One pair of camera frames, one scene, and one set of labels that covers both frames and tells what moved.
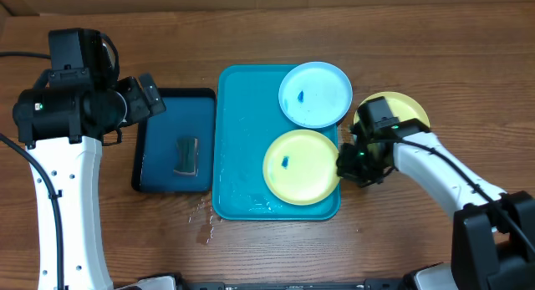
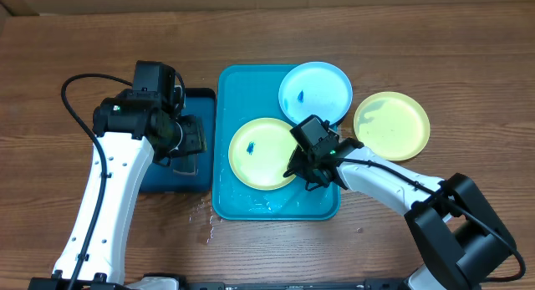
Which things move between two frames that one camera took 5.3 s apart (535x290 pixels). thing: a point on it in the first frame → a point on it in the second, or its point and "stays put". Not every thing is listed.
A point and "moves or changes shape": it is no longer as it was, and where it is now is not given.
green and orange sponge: (186, 161) stays put
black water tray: (175, 150) stays put
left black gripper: (141, 107) → (196, 140)
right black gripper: (349, 164) → (298, 163)
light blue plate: (315, 94) stays put
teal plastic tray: (247, 118) stays put
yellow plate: (300, 167) moves or changes shape
